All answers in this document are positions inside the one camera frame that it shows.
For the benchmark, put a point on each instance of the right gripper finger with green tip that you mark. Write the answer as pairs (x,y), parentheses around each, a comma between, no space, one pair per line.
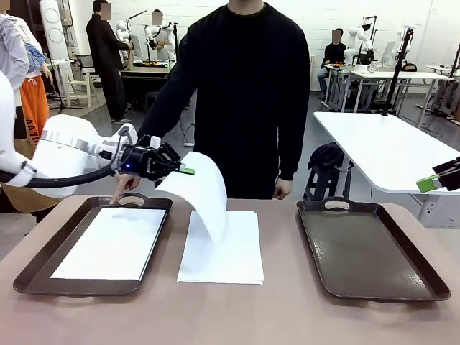
(429,182)
(447,165)

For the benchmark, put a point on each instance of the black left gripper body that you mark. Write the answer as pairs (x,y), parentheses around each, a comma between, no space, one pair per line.
(147,163)

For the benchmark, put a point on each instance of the left gripper finger with green tip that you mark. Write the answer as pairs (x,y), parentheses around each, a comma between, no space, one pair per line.
(171,156)
(187,171)

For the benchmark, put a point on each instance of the white A4 paper sheet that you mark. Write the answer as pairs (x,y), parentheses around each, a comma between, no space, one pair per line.
(208,194)
(108,244)

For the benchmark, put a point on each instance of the white A4 paper stack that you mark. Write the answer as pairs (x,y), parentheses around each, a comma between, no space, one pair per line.
(233,258)

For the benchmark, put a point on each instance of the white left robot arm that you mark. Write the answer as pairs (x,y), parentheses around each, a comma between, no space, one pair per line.
(64,143)

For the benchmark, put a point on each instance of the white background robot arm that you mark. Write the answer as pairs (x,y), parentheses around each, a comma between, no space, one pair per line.
(350,50)
(151,32)
(122,32)

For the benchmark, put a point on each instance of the person's left forearm black sleeve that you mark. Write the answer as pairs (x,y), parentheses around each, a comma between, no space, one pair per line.
(293,151)

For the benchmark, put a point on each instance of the person's right forearm black sleeve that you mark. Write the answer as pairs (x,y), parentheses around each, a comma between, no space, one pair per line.
(158,115)

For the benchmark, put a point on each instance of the person's right hand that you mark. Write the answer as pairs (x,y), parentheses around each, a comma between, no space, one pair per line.
(127,182)

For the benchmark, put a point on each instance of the person's left hand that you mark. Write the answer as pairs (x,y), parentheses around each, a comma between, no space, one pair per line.
(283,188)

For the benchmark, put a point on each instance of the grey plastic stool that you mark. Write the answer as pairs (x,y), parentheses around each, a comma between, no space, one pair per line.
(152,98)

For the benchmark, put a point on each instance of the large white table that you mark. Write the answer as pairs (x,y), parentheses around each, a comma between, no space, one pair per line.
(377,143)

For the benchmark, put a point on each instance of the wooden background work table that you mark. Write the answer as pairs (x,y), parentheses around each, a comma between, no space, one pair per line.
(143,69)

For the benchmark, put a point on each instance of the dark brown plastic tray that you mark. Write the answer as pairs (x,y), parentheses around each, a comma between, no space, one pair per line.
(359,251)
(43,284)

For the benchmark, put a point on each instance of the white background desk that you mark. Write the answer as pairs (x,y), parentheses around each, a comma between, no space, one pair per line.
(395,74)

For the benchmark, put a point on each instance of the white wooden stool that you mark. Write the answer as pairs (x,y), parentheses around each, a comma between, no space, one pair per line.
(77,84)

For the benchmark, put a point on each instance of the black step stool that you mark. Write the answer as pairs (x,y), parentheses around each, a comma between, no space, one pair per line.
(323,183)

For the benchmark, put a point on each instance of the background person in white shirt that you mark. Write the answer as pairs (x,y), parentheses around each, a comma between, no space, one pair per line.
(169,50)

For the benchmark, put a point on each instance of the black tripod stand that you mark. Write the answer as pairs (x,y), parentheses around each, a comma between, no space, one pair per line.
(397,72)

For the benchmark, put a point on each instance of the person in black sweater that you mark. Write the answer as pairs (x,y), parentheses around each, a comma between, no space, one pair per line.
(244,72)

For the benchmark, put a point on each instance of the black mesh office chair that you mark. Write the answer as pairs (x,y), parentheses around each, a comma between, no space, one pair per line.
(84,63)

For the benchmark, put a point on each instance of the white patterned mug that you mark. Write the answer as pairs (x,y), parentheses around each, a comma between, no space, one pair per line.
(372,68)

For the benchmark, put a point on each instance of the standing man in black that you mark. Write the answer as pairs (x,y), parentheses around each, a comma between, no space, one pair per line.
(104,46)

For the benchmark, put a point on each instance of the person with orange shorts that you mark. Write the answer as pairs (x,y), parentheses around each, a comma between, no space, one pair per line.
(34,104)

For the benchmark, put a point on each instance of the white monitor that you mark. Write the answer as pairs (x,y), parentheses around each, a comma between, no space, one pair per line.
(388,52)

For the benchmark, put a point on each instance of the seated man in black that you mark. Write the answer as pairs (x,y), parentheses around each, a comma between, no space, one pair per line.
(332,54)

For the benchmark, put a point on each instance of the white column air conditioner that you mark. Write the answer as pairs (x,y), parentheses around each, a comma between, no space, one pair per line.
(54,32)

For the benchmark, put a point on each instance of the person with beige apron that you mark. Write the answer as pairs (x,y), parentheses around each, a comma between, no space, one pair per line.
(10,46)

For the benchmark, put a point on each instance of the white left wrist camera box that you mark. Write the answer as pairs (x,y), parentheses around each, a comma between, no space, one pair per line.
(155,141)

